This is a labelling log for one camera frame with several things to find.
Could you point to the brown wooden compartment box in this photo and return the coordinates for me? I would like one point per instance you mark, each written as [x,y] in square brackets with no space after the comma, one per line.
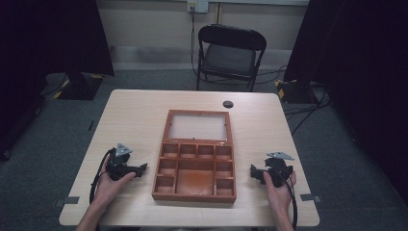
[194,179]

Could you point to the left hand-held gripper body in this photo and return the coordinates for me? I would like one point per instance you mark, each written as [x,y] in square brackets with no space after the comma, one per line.
[116,166]

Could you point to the dark curtain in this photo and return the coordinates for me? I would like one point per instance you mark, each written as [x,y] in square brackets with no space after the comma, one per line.
[362,64]
[48,41]

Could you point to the black stand base yellow tape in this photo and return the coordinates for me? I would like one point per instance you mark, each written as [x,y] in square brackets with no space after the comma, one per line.
[295,91]
[80,86]

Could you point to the person's left hand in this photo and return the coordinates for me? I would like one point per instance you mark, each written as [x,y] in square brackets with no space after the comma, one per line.
[107,189]

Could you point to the black folding chair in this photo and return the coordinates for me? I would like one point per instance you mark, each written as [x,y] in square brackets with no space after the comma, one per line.
[229,57]

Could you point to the white wall socket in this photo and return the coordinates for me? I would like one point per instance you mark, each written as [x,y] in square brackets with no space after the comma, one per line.
[198,5]

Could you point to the black round table grommet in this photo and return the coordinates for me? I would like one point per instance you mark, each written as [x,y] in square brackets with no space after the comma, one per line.
[228,104]

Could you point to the grey tape marker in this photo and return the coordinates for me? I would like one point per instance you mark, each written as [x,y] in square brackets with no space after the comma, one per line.
[309,197]
[69,200]

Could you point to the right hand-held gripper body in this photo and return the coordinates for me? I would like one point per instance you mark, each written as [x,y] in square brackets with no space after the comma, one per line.
[278,170]

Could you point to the person's right hand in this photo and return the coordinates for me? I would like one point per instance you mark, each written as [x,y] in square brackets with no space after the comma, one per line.
[282,196]

